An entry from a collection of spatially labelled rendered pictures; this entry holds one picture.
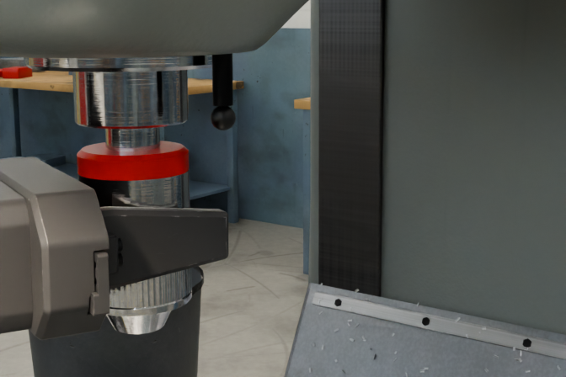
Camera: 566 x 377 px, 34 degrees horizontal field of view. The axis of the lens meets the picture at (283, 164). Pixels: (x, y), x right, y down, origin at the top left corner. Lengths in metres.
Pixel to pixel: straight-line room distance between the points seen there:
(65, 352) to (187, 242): 1.97
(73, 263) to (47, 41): 0.08
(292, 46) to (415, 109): 4.75
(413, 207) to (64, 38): 0.48
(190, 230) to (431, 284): 0.40
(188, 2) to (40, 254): 0.10
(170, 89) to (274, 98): 5.20
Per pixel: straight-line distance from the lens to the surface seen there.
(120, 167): 0.38
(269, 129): 5.62
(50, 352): 2.38
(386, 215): 0.76
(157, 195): 0.38
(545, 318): 0.72
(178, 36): 0.33
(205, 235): 0.38
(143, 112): 0.37
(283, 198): 5.63
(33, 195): 0.34
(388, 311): 0.77
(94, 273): 0.34
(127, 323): 0.40
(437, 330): 0.75
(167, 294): 0.39
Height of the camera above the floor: 1.33
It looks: 10 degrees down
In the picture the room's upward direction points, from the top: straight up
